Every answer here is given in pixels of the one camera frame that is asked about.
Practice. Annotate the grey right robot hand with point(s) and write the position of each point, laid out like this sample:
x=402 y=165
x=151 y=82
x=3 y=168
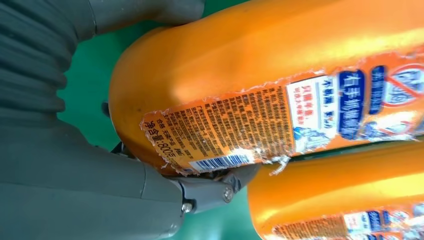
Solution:
x=82 y=198

